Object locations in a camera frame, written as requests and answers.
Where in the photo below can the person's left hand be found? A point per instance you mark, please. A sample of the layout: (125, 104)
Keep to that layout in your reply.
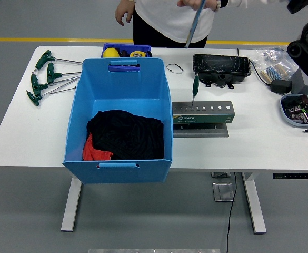
(190, 4)

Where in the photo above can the person's right hand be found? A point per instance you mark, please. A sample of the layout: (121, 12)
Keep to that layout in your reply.
(124, 11)

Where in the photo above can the big blue plastic box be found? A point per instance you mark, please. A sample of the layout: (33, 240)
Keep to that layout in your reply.
(122, 87)

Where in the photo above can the person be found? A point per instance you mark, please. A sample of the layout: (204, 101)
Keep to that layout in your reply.
(169, 21)

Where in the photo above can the dark blue plastic bin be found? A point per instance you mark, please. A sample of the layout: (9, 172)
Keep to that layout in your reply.
(127, 47)

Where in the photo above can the dark brown round object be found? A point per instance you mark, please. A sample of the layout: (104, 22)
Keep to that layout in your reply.
(123, 54)

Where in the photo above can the yellow ball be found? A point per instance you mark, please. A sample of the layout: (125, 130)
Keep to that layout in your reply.
(111, 53)

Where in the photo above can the yellow tape measure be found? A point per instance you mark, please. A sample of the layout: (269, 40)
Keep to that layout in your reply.
(138, 54)

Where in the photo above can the black plastic tray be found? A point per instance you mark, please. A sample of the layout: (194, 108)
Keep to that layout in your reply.
(217, 64)

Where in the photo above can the clear bag of blue parts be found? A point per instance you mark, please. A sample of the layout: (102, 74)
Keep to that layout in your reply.
(272, 54)

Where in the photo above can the clear bag of resistor strips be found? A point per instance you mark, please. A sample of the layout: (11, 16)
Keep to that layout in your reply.
(277, 71)

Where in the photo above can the black cloth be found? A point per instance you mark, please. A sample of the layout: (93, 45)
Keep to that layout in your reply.
(127, 134)

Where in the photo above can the black power adapter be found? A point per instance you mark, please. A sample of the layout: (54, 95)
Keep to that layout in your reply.
(281, 86)

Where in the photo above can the grey foam block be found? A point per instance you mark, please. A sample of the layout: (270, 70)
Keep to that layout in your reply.
(298, 81)

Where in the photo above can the light blue bowl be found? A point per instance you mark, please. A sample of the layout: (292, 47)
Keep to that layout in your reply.
(284, 110)

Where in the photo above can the red cloth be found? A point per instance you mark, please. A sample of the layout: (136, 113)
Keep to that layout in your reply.
(90, 153)

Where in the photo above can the dark electronic modules pile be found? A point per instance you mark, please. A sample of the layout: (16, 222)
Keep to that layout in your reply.
(301, 112)

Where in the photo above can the metal floor plate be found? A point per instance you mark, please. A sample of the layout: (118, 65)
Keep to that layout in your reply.
(222, 192)

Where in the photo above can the black table control panel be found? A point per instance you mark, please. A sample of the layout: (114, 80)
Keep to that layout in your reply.
(293, 176)

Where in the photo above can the white table leg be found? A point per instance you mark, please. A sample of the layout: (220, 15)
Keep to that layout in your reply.
(70, 210)
(256, 210)

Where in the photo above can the metal bracket under table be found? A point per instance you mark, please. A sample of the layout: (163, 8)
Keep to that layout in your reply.
(219, 174)

